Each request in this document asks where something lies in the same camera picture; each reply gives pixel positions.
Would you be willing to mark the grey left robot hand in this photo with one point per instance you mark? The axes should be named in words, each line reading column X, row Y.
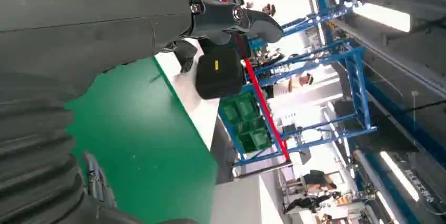
column 87, row 17

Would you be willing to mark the person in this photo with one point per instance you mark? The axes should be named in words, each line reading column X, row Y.
column 292, row 84
column 313, row 187
column 269, row 9

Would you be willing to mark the green table mat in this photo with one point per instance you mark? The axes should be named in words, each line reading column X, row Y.
column 146, row 138

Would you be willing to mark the green plastic crate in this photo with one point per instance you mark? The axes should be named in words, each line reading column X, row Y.
column 256, row 138
column 240, row 109

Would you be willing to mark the red bar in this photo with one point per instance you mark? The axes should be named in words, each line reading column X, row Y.
column 264, row 107

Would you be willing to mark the black case with yellow mark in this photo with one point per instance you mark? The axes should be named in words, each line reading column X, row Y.
column 219, row 72

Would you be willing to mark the white slanted table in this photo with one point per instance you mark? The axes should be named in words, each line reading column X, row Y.
column 240, row 201

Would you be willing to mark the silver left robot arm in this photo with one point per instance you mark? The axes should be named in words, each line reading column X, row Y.
column 35, row 163

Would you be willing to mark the ceiling light panel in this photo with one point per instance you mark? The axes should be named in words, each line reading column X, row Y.
column 383, row 17
column 399, row 175

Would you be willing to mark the blue steel rack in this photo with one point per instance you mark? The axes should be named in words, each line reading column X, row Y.
column 355, row 76

